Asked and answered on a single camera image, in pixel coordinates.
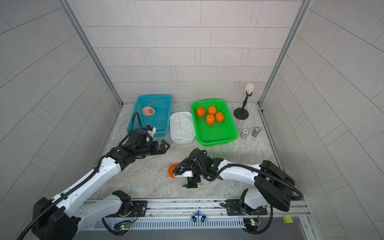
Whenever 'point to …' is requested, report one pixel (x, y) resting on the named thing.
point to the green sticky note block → (287, 219)
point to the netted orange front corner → (219, 116)
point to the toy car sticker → (198, 217)
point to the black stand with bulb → (242, 113)
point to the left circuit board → (122, 224)
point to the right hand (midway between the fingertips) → (183, 175)
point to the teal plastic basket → (162, 104)
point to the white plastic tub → (186, 141)
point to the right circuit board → (251, 224)
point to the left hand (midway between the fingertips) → (166, 144)
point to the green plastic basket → (220, 132)
